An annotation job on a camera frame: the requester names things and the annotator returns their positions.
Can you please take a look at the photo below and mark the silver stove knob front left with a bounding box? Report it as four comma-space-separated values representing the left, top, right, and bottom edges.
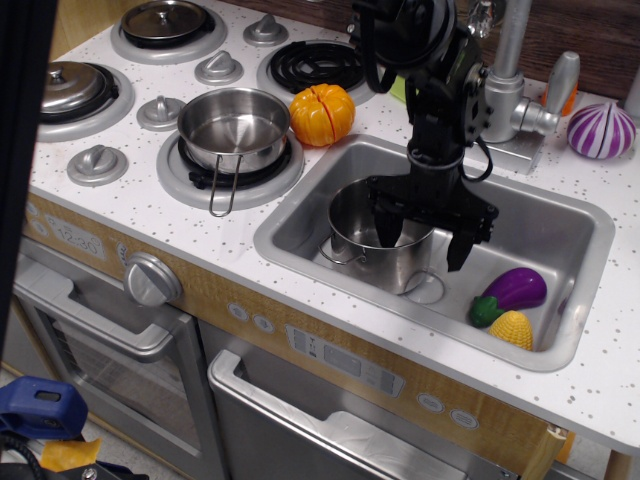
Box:
66, 144, 129, 187

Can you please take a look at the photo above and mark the large silver oven dial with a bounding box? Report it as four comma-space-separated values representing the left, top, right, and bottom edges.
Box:
123, 252, 183, 307

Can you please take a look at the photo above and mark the silver stove knob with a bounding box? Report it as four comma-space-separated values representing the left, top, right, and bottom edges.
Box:
243, 14, 289, 47
66, 144, 129, 187
194, 51, 244, 86
136, 95, 186, 132

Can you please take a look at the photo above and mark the tall steel pot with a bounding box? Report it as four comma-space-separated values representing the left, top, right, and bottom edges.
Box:
318, 179, 434, 295

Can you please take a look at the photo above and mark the green plastic plate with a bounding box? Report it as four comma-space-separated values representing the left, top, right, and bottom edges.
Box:
389, 76, 406, 104

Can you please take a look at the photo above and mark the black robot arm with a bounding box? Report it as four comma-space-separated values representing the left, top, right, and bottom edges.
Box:
351, 1, 499, 272

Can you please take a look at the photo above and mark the yellow toy corn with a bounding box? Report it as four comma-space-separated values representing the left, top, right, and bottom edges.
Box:
488, 310, 534, 351

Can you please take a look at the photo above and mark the steel saucepan with wire handle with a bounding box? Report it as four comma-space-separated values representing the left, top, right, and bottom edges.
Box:
177, 87, 290, 217

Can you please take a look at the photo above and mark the purple toy eggplant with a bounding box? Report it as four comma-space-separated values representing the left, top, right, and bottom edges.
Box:
469, 267, 547, 328

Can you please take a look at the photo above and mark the silver dishwasher door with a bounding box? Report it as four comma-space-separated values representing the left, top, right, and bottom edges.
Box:
199, 322, 517, 479

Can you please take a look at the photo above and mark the orange toy behind faucet handle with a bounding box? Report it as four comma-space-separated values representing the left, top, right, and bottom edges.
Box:
541, 85, 578, 117

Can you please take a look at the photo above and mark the silver oven door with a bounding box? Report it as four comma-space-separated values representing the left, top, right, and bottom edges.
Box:
14, 238, 228, 479

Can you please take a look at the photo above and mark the purple striped toy onion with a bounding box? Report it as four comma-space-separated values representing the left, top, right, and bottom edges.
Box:
567, 102, 636, 160

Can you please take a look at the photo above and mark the steel pot lid rear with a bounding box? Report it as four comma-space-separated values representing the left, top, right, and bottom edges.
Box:
121, 1, 208, 42

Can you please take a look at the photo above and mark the steel pot lid left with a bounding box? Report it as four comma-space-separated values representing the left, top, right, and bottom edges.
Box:
41, 61, 107, 115

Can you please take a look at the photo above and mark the steel pot lid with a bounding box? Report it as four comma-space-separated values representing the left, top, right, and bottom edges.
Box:
41, 61, 107, 115
121, 1, 208, 42

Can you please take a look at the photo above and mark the grey toy sink basin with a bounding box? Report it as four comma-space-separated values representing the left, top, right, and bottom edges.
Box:
254, 135, 615, 372

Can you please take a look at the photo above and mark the silver faucet lever handle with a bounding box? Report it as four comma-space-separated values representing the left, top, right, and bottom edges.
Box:
545, 51, 580, 115

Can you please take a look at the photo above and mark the blue clamp tool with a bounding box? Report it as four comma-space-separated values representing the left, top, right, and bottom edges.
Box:
1, 376, 88, 440

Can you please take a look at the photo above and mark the silver toy faucet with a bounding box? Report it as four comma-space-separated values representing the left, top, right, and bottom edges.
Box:
466, 0, 550, 175

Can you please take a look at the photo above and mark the black coil burner rear right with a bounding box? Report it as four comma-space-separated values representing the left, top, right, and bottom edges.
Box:
267, 41, 364, 94

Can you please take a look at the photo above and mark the black coil burner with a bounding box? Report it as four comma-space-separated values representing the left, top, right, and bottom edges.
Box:
177, 133, 294, 191
267, 41, 364, 94

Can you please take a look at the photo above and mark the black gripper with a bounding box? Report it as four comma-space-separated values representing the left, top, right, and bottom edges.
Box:
365, 149, 499, 272

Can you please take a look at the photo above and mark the orange toy pumpkin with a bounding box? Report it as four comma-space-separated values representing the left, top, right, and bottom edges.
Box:
289, 84, 356, 147

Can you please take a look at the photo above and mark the silver stove knob rear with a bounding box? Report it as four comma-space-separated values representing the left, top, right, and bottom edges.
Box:
243, 14, 289, 47

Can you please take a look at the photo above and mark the silver stove knob left centre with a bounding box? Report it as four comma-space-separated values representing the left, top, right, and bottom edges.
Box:
136, 95, 186, 132

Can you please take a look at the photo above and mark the black coil burner front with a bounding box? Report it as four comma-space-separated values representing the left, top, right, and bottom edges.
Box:
177, 133, 294, 191

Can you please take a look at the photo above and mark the yellow cloth scrap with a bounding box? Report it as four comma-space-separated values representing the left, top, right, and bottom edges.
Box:
39, 438, 102, 473

